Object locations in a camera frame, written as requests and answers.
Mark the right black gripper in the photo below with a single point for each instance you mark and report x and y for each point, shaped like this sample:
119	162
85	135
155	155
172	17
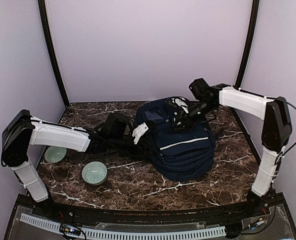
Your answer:
186	121

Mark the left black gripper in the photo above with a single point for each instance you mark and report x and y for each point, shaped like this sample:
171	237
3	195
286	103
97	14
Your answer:
141	148

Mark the navy blue student backpack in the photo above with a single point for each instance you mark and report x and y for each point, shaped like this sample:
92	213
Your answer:
180	151

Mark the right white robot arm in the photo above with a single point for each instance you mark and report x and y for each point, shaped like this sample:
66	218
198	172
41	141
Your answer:
276	131

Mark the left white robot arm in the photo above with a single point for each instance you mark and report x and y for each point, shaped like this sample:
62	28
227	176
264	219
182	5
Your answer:
24	130

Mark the near celadon green bowl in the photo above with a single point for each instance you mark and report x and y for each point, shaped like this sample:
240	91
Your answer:
94	173

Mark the celadon green bowl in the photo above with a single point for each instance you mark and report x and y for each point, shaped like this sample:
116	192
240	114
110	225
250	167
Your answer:
94	173
55	154

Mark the far celadon green bowl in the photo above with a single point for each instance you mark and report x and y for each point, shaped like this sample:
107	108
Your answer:
55	154

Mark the small green circuit board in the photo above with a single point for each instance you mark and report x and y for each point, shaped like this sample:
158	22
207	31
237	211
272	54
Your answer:
69	230

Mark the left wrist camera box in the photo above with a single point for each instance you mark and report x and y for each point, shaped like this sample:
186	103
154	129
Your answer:
115	124

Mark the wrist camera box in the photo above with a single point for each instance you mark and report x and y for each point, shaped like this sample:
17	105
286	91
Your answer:
198	88
115	124

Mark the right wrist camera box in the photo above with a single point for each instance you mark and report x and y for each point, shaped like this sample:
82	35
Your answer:
198	88

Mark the white slotted cable duct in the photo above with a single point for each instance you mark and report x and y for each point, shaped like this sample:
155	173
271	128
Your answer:
125	232

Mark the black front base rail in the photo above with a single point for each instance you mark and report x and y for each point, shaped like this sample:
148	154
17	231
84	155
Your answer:
78	215

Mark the right black frame post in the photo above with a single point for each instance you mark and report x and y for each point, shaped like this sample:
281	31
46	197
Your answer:
248	43

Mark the black frame post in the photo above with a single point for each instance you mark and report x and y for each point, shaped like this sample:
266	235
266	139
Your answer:
51	51
248	43

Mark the left black frame post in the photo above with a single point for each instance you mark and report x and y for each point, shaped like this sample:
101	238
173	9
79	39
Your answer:
51	51

